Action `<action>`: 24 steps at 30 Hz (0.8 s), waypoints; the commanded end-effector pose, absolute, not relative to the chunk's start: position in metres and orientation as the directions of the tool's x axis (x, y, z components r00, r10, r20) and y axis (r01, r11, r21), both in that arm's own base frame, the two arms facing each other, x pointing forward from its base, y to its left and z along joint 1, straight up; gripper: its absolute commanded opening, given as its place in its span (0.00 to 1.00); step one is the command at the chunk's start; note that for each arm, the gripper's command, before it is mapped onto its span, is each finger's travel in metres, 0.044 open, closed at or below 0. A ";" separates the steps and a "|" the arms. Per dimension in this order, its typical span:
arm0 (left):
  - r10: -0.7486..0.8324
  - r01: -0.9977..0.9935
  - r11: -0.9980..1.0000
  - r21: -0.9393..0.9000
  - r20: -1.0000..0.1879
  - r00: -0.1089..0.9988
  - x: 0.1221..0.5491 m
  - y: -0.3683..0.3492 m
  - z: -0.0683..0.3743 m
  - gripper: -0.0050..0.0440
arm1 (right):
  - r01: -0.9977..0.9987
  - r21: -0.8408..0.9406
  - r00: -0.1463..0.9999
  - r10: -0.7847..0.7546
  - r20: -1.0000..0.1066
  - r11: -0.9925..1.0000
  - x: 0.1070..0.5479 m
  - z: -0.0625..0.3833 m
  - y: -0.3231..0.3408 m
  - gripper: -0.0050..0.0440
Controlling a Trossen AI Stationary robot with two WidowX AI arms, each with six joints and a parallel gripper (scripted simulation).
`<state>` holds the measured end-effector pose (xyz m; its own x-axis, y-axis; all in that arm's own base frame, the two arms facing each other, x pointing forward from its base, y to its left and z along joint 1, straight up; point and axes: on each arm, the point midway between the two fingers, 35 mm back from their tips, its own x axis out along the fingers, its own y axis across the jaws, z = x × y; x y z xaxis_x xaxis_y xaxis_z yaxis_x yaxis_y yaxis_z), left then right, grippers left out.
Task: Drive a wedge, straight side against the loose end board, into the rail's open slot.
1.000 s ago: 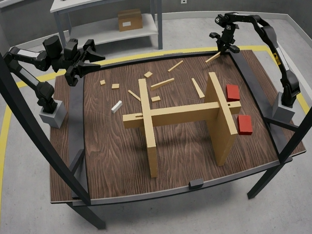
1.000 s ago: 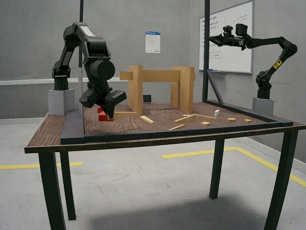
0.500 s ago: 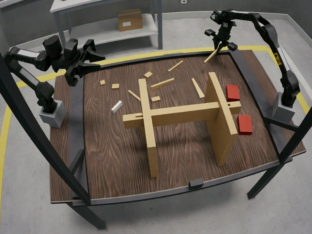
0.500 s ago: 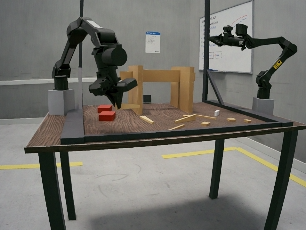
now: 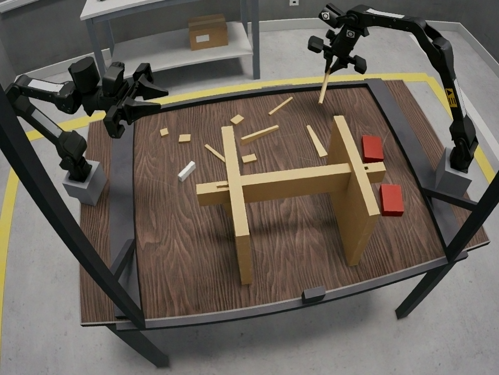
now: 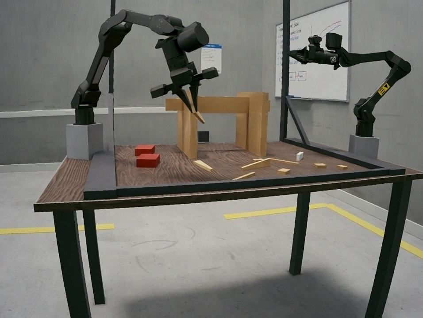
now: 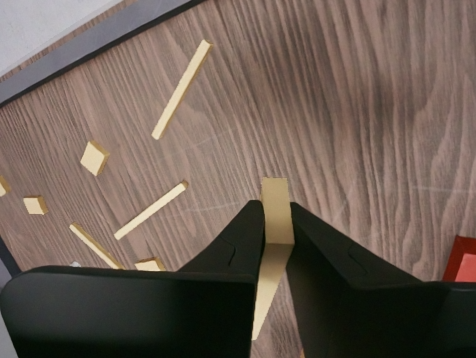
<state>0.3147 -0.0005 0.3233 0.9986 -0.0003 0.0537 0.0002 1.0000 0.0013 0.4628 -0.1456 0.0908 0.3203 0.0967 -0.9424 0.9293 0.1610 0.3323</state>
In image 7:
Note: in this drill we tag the red rectangular block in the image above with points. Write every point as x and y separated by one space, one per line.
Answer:
461 265

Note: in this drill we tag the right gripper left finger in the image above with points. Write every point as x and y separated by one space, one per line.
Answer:
57 311

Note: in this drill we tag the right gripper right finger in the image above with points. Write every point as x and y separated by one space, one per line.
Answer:
351 303

